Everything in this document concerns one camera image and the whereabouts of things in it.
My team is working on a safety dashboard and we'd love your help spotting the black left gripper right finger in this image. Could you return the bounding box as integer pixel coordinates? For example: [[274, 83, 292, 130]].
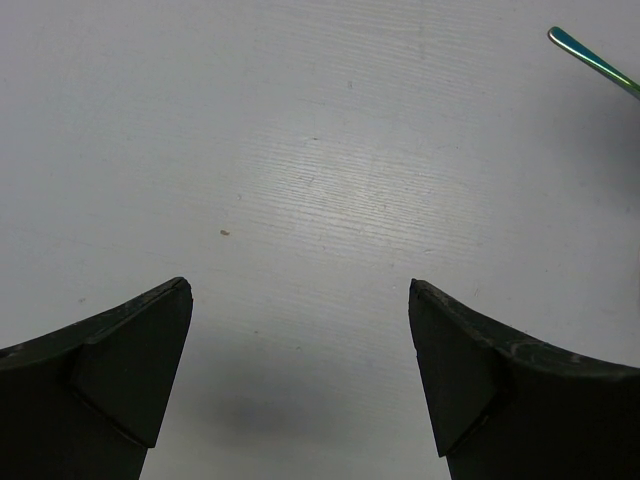
[[408, 280, 639, 479]]

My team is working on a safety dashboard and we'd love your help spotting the rainbow fork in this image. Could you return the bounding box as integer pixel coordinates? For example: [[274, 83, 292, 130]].
[[547, 26, 639, 99]]

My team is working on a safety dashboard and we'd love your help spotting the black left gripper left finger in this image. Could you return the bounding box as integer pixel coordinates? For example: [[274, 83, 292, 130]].
[[1, 277, 192, 479]]

